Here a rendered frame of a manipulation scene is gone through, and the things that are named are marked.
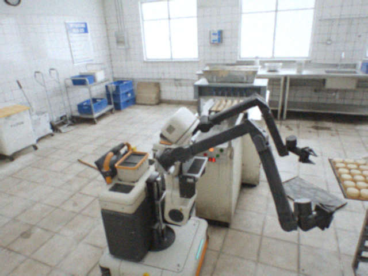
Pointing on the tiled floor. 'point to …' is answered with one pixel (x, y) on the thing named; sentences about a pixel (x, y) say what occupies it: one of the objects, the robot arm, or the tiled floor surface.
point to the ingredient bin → (15, 129)
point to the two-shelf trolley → (89, 96)
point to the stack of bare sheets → (310, 193)
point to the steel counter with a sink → (334, 72)
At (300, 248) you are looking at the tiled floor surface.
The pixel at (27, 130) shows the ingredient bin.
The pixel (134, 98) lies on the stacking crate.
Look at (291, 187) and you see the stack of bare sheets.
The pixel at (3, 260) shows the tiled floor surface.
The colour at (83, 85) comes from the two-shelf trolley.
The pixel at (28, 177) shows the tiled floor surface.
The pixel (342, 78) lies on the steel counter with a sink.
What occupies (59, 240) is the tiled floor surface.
